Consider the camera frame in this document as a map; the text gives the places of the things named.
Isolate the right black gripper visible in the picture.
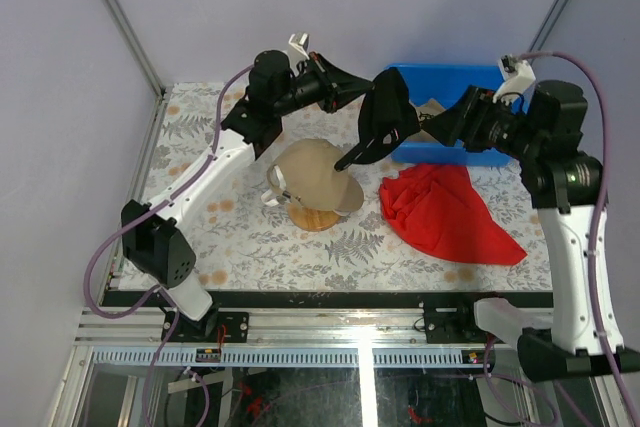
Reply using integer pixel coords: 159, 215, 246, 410
420, 84, 543, 162

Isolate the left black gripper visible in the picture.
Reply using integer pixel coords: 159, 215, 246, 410
272, 50, 372, 118

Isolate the black cap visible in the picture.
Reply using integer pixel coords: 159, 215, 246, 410
334, 67, 421, 172

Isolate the tan baseball cap with logo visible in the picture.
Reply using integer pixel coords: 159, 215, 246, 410
268, 138, 364, 215

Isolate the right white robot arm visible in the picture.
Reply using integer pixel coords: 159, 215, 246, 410
420, 80, 639, 382

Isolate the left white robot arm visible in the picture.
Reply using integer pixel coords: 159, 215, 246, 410
121, 50, 373, 342

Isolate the blue plastic bin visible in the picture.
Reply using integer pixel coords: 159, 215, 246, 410
391, 64, 510, 168

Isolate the red cloth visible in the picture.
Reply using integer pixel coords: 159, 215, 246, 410
379, 164, 526, 266

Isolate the wooden hat stand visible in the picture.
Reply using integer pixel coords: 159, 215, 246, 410
287, 204, 341, 232

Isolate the floral table mat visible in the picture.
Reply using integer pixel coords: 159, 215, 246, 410
118, 79, 556, 293

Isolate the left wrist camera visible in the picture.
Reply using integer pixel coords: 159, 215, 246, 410
286, 32, 309, 70

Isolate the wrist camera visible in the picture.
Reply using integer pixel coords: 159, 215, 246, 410
493, 55, 536, 105
286, 32, 309, 70

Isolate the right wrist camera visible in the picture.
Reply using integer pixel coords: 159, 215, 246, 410
493, 55, 536, 105

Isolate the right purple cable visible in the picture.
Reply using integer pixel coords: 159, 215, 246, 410
482, 50, 640, 426

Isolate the purple cable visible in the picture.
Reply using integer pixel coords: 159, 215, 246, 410
482, 50, 640, 426
82, 64, 256, 321

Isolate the left aluminium corner post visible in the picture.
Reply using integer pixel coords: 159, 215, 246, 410
101, 0, 166, 98

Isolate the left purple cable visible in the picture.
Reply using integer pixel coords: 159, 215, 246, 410
82, 64, 256, 321

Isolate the aluminium front rail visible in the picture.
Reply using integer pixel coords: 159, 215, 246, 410
73, 308, 432, 348

